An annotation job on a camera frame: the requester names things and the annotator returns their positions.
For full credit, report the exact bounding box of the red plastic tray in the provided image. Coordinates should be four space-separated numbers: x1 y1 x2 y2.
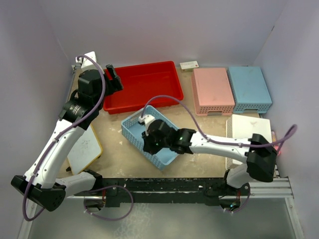
103 61 184 115

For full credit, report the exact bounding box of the pink perforated basket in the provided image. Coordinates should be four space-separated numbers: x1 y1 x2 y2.
191 68 235 116

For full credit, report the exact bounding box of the white perforated basket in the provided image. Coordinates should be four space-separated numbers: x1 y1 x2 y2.
225 114 273 170

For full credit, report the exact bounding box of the light blue perforated basket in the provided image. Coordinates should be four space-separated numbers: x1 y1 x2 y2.
227 66 272 114

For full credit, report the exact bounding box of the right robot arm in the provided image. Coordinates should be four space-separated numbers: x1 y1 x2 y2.
138 115 277 195

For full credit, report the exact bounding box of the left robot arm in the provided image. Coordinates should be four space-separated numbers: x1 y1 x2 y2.
11 65 123 212

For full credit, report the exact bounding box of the yellow-rimmed whiteboard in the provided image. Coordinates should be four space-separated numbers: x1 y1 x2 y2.
66 124 103 175

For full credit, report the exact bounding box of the small white red box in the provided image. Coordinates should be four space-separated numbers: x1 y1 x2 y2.
179 61 199 72

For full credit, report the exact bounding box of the pink marker pen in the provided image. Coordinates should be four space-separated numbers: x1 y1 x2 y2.
271 130 281 155

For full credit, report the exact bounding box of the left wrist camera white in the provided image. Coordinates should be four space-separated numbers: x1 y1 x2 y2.
75 51 97 72

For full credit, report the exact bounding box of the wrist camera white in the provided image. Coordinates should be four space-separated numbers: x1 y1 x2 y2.
75 51 97 72
138 115 156 135

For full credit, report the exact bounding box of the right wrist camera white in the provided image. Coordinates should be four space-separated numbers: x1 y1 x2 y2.
138 115 156 135

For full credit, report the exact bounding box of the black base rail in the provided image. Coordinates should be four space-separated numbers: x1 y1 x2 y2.
75 175 250 208

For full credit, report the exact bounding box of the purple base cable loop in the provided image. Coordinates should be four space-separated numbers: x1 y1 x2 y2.
83 184 135 221

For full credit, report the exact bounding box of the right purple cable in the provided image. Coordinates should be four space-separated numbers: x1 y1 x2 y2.
141 95 298 154

